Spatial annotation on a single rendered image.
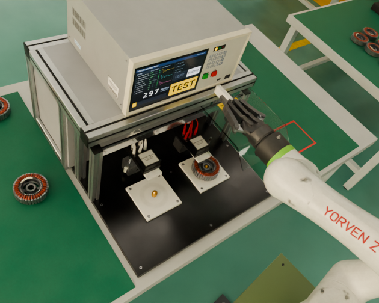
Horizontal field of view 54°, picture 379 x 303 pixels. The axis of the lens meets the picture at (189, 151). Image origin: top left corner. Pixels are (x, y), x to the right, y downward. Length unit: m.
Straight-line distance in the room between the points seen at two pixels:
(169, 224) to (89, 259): 0.29
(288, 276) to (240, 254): 0.86
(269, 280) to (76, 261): 0.65
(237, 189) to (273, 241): 0.94
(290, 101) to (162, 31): 1.05
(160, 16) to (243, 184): 0.73
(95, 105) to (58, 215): 0.42
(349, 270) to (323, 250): 1.29
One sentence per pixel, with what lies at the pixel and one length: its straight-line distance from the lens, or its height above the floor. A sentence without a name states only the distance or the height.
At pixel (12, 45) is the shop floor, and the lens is 3.14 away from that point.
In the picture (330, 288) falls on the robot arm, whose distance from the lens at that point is 1.20.
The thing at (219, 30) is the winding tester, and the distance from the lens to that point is 1.19.
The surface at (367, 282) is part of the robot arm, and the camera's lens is 1.20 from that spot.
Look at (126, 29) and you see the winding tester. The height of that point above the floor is 1.32.
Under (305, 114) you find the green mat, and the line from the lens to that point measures 1.97.
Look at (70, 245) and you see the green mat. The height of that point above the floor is 0.75.
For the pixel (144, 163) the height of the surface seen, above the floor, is 0.92.
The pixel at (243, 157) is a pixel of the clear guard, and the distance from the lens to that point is 1.23.
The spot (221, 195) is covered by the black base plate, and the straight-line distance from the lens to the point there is 1.44.
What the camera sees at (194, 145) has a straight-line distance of 1.42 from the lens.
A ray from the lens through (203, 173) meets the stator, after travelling 1.41.
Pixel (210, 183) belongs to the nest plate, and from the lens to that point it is 1.45.
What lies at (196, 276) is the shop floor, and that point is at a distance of 2.12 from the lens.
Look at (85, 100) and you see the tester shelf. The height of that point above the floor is 1.11.
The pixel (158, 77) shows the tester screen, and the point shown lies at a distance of 1.08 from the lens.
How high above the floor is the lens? 1.94
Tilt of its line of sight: 50 degrees down
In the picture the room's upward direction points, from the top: 21 degrees clockwise
